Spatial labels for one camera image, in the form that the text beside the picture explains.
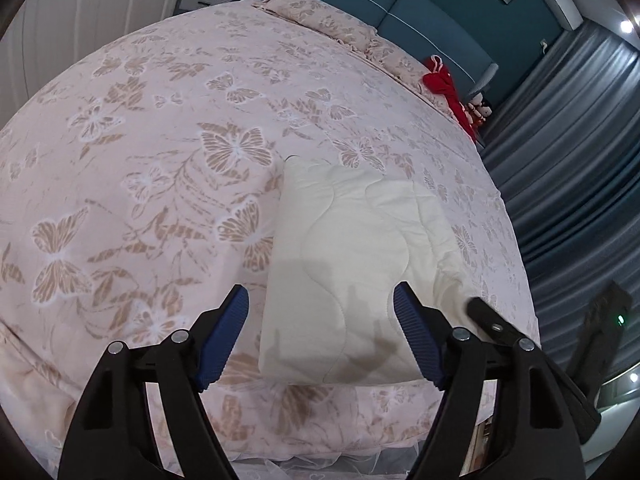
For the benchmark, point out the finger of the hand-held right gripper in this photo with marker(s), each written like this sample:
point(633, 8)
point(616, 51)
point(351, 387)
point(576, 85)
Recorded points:
point(570, 395)

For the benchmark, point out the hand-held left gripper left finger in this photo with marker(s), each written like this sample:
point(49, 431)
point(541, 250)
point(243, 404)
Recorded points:
point(225, 340)

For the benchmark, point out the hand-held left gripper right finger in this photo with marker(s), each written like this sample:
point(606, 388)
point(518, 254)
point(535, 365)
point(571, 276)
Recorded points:
point(417, 340)

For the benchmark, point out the cream quilted jacket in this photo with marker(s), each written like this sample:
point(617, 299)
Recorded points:
point(350, 240)

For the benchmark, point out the grey curtain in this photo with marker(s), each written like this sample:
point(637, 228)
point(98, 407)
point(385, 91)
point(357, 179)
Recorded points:
point(565, 185)

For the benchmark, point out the bed with pink butterfly bedspread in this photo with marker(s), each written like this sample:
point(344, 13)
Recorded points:
point(150, 160)

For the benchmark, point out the plush toys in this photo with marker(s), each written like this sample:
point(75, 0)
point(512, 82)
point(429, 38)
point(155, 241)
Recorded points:
point(477, 110)

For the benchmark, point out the red garment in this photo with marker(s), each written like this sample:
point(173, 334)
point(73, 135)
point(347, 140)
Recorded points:
point(442, 82)

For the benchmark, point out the ceiling spot light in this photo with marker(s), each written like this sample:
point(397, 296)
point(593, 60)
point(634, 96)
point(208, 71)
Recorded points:
point(626, 25)

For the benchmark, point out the teal padded headboard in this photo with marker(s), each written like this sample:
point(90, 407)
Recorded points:
point(440, 15)

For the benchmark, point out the white wardrobe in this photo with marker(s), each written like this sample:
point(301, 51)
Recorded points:
point(75, 20)

